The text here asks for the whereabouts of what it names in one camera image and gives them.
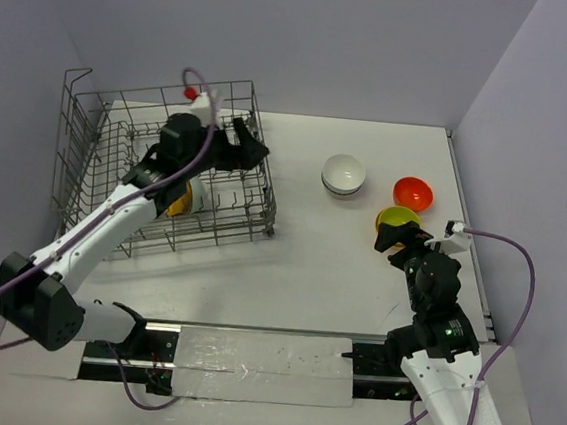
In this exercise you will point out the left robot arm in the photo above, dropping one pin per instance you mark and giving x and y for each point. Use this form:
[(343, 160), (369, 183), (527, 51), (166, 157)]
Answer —
[(37, 294)]

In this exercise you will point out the grey wire dish rack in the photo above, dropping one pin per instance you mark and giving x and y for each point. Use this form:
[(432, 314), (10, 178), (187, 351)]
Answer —
[(103, 134)]

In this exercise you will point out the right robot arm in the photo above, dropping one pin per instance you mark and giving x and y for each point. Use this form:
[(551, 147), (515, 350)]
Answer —
[(438, 352)]

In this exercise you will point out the lime green bowl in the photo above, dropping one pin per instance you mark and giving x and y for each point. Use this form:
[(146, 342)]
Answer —
[(400, 215)]

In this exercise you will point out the black mounting rail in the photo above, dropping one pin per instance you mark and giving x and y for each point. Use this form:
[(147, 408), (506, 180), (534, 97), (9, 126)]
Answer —
[(150, 365)]

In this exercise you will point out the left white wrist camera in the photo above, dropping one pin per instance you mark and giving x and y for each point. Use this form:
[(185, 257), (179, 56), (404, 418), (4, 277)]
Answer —
[(204, 106)]

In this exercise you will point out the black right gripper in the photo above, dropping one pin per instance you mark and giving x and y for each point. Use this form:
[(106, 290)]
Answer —
[(408, 233)]

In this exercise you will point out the yellow-orange bowl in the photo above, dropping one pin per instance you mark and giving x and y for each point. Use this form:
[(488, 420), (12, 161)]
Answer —
[(182, 205)]

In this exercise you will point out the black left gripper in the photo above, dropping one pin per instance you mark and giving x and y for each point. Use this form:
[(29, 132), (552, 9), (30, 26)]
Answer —
[(232, 146)]

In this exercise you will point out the white patterned bowl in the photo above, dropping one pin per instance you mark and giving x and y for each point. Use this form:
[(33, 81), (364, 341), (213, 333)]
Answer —
[(343, 175)]

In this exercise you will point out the silver taped cover plate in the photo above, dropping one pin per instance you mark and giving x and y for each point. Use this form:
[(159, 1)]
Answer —
[(257, 367)]

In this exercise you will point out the red-orange bowl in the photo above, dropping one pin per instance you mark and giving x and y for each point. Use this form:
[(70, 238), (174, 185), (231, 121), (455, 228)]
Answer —
[(413, 193)]

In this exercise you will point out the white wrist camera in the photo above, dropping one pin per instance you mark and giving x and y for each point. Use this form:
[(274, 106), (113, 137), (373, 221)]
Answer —
[(456, 239), (204, 106)]

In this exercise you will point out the light blue ribbed bowl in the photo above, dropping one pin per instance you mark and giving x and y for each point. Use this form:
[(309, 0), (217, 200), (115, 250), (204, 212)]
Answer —
[(197, 196)]

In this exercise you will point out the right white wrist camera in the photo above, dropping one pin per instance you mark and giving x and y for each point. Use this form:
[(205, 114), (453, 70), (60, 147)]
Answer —
[(456, 239)]

